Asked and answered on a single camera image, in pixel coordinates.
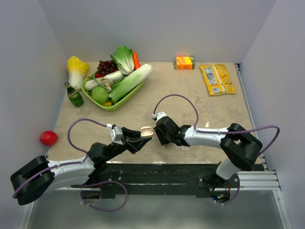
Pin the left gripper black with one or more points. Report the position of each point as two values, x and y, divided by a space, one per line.
133 144

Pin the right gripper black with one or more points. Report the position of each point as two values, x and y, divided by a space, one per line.
158 133

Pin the beige earbud charging case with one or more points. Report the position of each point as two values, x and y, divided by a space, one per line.
146 131

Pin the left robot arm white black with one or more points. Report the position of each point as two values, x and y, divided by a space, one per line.
40 174

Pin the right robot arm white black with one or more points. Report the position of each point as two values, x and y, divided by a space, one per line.
242 149

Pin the green plastic basket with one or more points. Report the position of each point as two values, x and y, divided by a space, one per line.
115 105

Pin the round green cabbage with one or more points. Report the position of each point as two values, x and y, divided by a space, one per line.
100 95

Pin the long green napa cabbage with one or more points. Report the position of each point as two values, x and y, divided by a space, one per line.
130 82

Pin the beige mushroom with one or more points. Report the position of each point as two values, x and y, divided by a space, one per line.
106 84

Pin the white radish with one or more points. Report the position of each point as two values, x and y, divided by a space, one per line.
114 76

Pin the green glass bottle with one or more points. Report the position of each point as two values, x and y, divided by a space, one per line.
74 96

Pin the red chili pepper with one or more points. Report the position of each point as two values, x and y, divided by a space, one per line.
99 75

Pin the orange carrot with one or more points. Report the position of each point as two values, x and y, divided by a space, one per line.
136 61

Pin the purple grapes bunch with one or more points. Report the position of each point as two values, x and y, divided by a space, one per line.
106 67

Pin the orange juice box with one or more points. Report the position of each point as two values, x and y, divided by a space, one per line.
184 63

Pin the yellow snack packet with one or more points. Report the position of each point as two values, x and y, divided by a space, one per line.
217 79

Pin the green lettuce head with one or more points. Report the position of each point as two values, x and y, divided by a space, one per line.
123 58

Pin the red tomato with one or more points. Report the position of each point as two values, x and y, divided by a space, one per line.
48 138

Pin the yellow napa cabbage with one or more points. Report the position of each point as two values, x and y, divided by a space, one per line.
77 70

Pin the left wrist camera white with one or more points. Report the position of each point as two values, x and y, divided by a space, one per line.
116 134

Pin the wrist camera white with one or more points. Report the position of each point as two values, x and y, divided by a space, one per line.
116 134
158 116

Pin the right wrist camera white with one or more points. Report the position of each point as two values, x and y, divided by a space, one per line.
158 116

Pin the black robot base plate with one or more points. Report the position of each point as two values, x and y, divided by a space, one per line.
199 180

